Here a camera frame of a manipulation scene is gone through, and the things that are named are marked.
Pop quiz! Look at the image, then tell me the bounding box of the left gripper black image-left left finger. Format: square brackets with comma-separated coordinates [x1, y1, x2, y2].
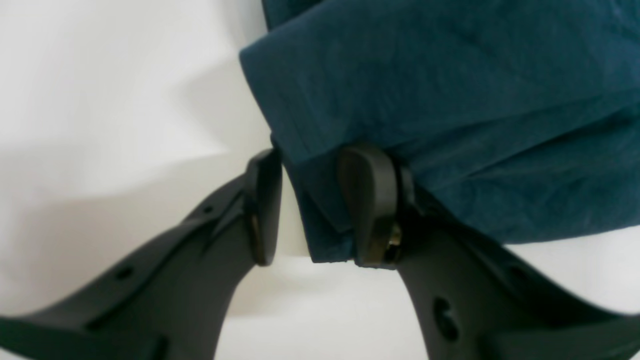
[0, 149, 282, 360]

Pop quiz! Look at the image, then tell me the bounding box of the dark teal T-shirt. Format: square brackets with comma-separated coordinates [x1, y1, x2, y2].
[239, 0, 640, 263]

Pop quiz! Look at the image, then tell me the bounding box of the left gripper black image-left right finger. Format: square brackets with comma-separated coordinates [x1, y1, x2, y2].
[336, 144, 640, 360]

